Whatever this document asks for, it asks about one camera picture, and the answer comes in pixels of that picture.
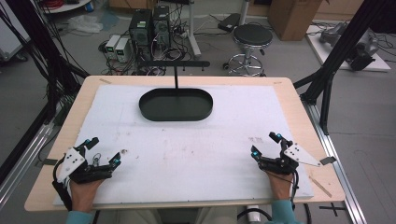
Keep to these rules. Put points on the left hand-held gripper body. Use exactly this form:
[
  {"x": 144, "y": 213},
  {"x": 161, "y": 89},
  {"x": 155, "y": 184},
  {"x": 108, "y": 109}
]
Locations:
[{"x": 72, "y": 161}]

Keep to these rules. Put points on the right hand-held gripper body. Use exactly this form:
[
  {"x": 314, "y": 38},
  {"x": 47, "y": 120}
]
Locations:
[{"x": 299, "y": 155}]

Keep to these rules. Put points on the person's left hand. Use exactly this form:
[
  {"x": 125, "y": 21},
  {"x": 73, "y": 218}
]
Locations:
[{"x": 83, "y": 193}]

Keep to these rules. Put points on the person's right hand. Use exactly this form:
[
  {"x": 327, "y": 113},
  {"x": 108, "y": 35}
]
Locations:
[{"x": 280, "y": 186}]

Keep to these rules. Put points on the black tape piece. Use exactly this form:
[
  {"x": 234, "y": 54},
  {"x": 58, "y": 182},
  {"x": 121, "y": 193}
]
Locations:
[
  {"x": 49, "y": 161},
  {"x": 328, "y": 160}
]

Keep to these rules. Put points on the wooden table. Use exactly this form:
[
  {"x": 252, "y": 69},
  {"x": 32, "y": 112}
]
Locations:
[{"x": 314, "y": 124}]

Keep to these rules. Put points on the thin wooden stick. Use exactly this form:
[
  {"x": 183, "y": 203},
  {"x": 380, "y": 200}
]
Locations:
[{"x": 320, "y": 186}]

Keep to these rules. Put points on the white foam mat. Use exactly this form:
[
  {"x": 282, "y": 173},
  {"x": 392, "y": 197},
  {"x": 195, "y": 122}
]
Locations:
[{"x": 193, "y": 149}]

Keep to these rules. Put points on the black T-bar stand with tray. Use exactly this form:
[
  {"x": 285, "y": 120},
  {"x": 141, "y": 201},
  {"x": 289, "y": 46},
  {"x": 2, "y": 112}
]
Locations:
[{"x": 176, "y": 104}]

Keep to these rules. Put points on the black round stool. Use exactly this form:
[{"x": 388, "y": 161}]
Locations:
[{"x": 251, "y": 46}]

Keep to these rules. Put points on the white floor platform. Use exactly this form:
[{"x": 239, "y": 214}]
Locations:
[{"x": 330, "y": 56}]

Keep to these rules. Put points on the white power supply unit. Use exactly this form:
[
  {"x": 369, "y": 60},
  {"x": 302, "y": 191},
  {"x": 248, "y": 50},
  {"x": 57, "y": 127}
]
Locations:
[
  {"x": 112, "y": 46},
  {"x": 122, "y": 49}
]

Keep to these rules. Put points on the brown cardboard box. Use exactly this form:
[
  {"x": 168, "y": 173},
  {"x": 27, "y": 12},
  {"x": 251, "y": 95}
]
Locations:
[{"x": 292, "y": 18}]

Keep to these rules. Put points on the clear plastic bag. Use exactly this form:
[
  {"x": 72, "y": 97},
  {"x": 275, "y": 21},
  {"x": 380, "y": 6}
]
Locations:
[{"x": 84, "y": 23}]

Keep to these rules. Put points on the grey robot parts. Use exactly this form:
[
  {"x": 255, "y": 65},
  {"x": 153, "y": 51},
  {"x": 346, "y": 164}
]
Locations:
[{"x": 355, "y": 43}]

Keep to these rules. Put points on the black computer tower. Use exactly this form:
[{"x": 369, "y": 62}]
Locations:
[
  {"x": 161, "y": 28},
  {"x": 140, "y": 31}
]

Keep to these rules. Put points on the black power adapter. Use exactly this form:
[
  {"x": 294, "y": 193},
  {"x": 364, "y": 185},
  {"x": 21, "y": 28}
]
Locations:
[{"x": 229, "y": 22}]

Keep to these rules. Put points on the white desk leg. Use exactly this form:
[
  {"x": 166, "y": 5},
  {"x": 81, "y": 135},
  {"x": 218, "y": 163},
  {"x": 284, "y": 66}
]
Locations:
[{"x": 193, "y": 31}]

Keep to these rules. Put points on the aluminium rail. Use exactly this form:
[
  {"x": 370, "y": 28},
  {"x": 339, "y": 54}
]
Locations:
[
  {"x": 21, "y": 155},
  {"x": 336, "y": 168}
]

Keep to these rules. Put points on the black metal frame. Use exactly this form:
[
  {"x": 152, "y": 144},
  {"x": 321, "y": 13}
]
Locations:
[
  {"x": 339, "y": 53},
  {"x": 37, "y": 56}
]

